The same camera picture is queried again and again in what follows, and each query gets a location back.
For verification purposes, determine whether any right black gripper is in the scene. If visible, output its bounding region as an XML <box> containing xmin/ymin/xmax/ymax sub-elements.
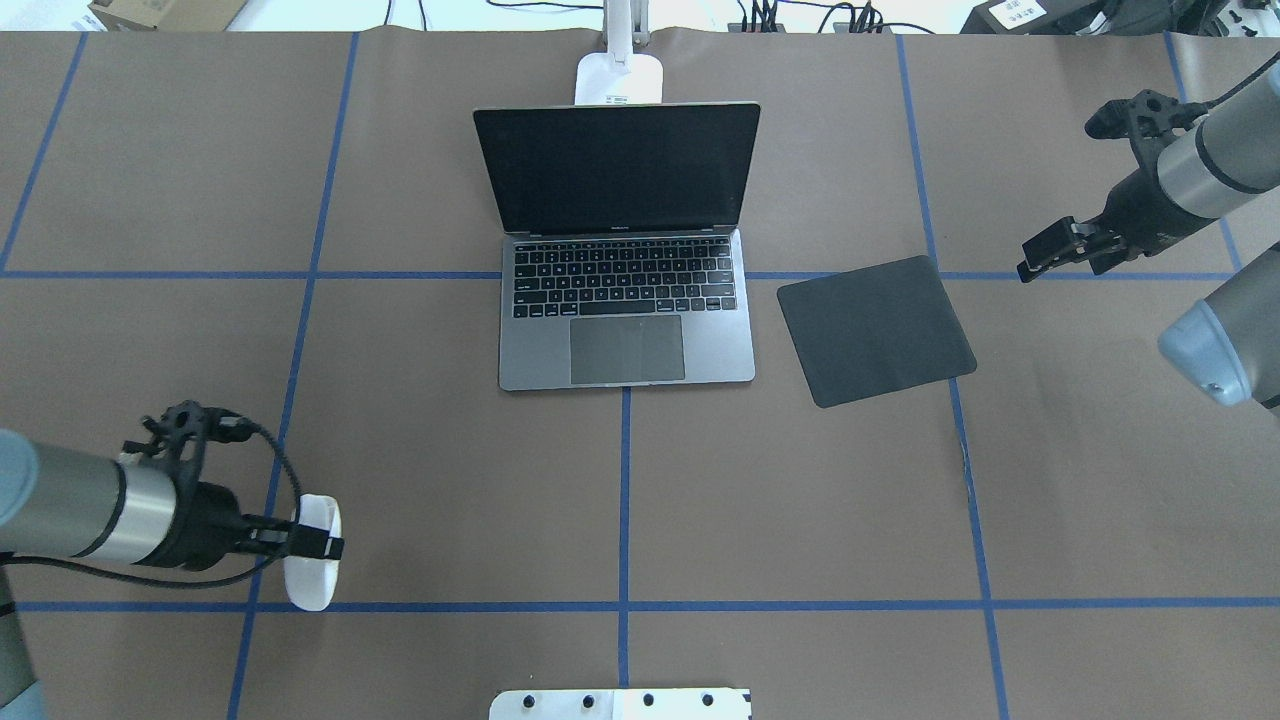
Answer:
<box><xmin>1018</xmin><ymin>170</ymin><xmax>1201</xmax><ymax>284</ymax></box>

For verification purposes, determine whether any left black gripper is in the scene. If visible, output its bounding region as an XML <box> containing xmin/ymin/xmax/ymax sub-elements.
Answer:
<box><xmin>155</xmin><ymin>482</ymin><xmax>346</xmax><ymax>571</ymax></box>

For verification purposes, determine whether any white computer mouse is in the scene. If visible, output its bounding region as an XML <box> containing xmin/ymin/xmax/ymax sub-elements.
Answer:
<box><xmin>283</xmin><ymin>495</ymin><xmax>346</xmax><ymax>612</ymax></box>

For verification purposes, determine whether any black mouse pad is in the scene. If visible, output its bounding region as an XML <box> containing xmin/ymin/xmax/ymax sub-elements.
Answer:
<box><xmin>776</xmin><ymin>255</ymin><xmax>978</xmax><ymax>407</ymax></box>

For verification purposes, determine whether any grey laptop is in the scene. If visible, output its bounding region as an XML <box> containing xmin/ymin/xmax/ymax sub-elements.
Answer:
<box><xmin>472</xmin><ymin>101</ymin><xmax>762</xmax><ymax>392</ymax></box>

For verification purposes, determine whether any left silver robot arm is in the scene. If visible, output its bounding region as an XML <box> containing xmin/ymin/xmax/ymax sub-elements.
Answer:
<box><xmin>1</xmin><ymin>429</ymin><xmax>346</xmax><ymax>611</ymax></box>

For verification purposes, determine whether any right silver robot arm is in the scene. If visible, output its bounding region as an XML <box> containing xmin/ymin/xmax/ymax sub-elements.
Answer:
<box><xmin>1016</xmin><ymin>56</ymin><xmax>1279</xmax><ymax>413</ymax></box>

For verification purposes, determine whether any white desk lamp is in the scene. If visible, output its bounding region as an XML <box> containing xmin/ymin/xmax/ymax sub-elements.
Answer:
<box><xmin>573</xmin><ymin>1</ymin><xmax>664</xmax><ymax>106</ymax></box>

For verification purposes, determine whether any black labelled box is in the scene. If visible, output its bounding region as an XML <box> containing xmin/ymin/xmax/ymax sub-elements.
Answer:
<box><xmin>960</xmin><ymin>1</ymin><xmax>1120</xmax><ymax>36</ymax></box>

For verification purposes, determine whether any brown cardboard box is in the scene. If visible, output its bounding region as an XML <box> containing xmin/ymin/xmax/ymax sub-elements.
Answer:
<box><xmin>87</xmin><ymin>0</ymin><xmax>247</xmax><ymax>32</ymax></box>

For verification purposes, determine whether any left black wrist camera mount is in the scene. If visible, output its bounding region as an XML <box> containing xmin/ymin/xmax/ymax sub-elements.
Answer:
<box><xmin>118</xmin><ymin>400</ymin><xmax>253</xmax><ymax>484</ymax></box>

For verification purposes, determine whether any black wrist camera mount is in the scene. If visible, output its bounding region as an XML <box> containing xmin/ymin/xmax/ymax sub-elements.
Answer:
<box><xmin>1083</xmin><ymin>88</ymin><xmax>1215</xmax><ymax>164</ymax></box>
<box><xmin>118</xmin><ymin>400</ymin><xmax>253</xmax><ymax>484</ymax></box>

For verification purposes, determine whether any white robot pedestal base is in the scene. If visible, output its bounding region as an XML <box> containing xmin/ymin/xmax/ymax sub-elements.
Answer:
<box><xmin>488</xmin><ymin>687</ymin><xmax>753</xmax><ymax>719</ymax></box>

